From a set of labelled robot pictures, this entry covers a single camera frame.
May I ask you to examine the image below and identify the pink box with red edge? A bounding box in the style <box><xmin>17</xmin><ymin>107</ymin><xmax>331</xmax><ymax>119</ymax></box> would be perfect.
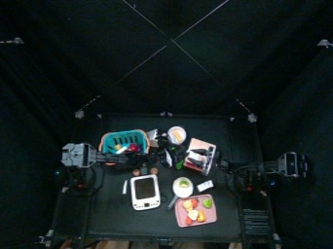
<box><xmin>184</xmin><ymin>137</ymin><xmax>217</xmax><ymax>177</ymax></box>

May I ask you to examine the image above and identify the white and green detergent bottle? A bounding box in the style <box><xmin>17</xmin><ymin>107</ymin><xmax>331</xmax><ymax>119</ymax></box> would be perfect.
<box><xmin>164</xmin><ymin>145</ymin><xmax>188</xmax><ymax>172</ymax></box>

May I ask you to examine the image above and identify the purple red toy fruit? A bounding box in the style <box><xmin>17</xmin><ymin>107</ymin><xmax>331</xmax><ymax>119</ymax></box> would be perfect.
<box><xmin>128</xmin><ymin>143</ymin><xmax>144</xmax><ymax>154</ymax></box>

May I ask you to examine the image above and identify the white toy frying pan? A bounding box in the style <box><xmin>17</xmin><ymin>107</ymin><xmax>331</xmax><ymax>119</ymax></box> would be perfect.
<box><xmin>166</xmin><ymin>176</ymin><xmax>196</xmax><ymax>211</ymax></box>

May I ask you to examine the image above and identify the teal basket with orange rim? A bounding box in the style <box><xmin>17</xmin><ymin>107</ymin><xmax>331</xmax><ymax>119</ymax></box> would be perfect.
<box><xmin>98</xmin><ymin>128</ymin><xmax>153</xmax><ymax>164</ymax></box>

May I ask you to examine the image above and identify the thin white cord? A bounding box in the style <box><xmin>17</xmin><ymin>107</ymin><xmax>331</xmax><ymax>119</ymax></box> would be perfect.
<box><xmin>121</xmin><ymin>0</ymin><xmax>225</xmax><ymax>86</ymax></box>

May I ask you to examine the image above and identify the white grey toy carton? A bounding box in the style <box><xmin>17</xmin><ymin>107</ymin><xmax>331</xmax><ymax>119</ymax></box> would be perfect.
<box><xmin>146</xmin><ymin>128</ymin><xmax>162</xmax><ymax>142</ymax></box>

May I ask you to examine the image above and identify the white toy tablet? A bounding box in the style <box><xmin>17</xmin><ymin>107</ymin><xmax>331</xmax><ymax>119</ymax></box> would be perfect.
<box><xmin>129</xmin><ymin>173</ymin><xmax>164</xmax><ymax>212</ymax></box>

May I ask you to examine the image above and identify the toy knife with black handle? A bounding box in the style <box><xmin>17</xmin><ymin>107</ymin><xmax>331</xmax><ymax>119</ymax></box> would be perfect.
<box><xmin>121</xmin><ymin>179</ymin><xmax>130</xmax><ymax>205</ymax></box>

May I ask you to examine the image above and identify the black plate with white text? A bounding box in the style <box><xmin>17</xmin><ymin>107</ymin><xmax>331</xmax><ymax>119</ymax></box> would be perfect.
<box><xmin>241</xmin><ymin>207</ymin><xmax>273</xmax><ymax>237</ymax></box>

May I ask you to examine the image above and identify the white bowl with yellow food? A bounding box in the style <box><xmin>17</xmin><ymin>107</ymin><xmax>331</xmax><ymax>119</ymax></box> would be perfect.
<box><xmin>166</xmin><ymin>125</ymin><xmax>189</xmax><ymax>146</ymax></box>

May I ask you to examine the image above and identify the orange toy fruit piece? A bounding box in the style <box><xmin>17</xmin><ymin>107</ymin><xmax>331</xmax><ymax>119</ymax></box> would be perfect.
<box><xmin>197</xmin><ymin>210</ymin><xmax>209</xmax><ymax>224</ymax></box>

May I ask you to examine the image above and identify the small white striped box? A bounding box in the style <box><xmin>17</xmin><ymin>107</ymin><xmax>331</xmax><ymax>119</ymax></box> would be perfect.
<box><xmin>196</xmin><ymin>179</ymin><xmax>215</xmax><ymax>194</ymax></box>

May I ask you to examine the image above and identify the pink plastic tray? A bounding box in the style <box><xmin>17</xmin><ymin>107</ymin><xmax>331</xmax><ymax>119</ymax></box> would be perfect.
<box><xmin>173</xmin><ymin>194</ymin><xmax>219</xmax><ymax>229</ymax></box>

